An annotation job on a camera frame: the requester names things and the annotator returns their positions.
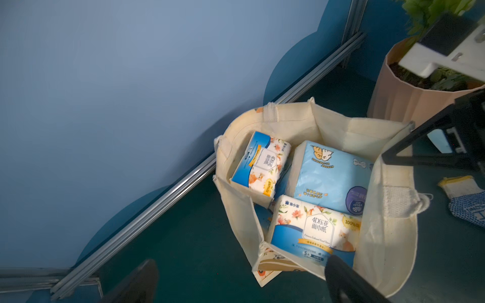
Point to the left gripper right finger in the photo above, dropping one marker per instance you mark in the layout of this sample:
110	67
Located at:
346	285

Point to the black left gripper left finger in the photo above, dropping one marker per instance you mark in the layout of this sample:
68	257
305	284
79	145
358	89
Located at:
139	286

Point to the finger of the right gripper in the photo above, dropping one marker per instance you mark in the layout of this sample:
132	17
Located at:
457	132

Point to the beige canvas tote bag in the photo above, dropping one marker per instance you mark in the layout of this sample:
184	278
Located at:
388	237

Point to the tissue pack cream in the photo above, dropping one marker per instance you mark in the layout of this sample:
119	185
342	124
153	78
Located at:
313	232
262	164

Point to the light blue tissue pack purple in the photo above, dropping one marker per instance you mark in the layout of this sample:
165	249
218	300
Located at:
329	178

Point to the tissue pack cream top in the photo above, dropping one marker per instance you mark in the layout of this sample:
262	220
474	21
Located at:
262	164

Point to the mint green garden trowel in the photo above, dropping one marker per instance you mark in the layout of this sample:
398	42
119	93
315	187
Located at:
439	140

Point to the potted green white flowers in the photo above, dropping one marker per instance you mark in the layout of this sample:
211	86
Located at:
402	96

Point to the blue dotted work glove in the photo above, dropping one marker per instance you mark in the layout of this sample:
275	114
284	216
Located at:
466	199

